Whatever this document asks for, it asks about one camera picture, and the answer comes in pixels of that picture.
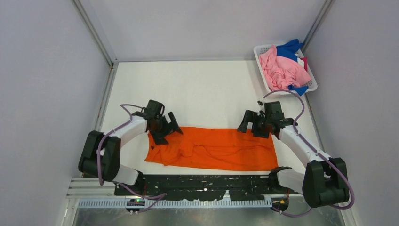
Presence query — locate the pink t-shirt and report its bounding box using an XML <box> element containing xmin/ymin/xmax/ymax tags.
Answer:
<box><xmin>258</xmin><ymin>45</ymin><xmax>312</xmax><ymax>91</ymax></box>

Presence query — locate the white slotted cable duct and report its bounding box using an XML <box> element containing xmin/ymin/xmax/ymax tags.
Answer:
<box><xmin>78</xmin><ymin>197</ymin><xmax>272</xmax><ymax>209</ymax></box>

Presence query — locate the red garment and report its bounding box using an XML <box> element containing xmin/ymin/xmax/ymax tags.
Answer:
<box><xmin>300</xmin><ymin>57</ymin><xmax>308</xmax><ymax>71</ymax></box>

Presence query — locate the blue t-shirt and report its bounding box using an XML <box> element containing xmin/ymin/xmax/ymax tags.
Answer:
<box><xmin>276</xmin><ymin>39</ymin><xmax>311</xmax><ymax>96</ymax></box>

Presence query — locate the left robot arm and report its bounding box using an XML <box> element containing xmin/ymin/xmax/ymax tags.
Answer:
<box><xmin>78</xmin><ymin>100</ymin><xmax>183</xmax><ymax>195</ymax></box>

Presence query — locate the orange t-shirt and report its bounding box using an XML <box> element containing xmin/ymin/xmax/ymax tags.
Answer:
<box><xmin>145</xmin><ymin>127</ymin><xmax>278</xmax><ymax>171</ymax></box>

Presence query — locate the aluminium frame rail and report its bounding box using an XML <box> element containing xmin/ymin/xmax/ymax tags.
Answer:
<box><xmin>72</xmin><ymin>0</ymin><xmax>118</xmax><ymax>66</ymax></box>

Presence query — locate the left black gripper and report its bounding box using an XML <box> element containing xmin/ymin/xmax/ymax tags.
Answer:
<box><xmin>150</xmin><ymin>112</ymin><xmax>182</xmax><ymax>145</ymax></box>

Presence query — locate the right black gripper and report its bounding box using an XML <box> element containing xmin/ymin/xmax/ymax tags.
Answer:
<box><xmin>237</xmin><ymin>110</ymin><xmax>271</xmax><ymax>139</ymax></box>

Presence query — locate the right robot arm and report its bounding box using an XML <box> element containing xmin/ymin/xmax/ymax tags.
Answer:
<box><xmin>237</xmin><ymin>101</ymin><xmax>354</xmax><ymax>209</ymax></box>

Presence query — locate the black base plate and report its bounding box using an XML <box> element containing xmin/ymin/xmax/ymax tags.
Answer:
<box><xmin>114</xmin><ymin>175</ymin><xmax>296</xmax><ymax>201</ymax></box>

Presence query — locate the white plastic laundry basket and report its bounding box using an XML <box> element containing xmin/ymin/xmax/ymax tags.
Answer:
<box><xmin>253</xmin><ymin>44</ymin><xmax>318</xmax><ymax>93</ymax></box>

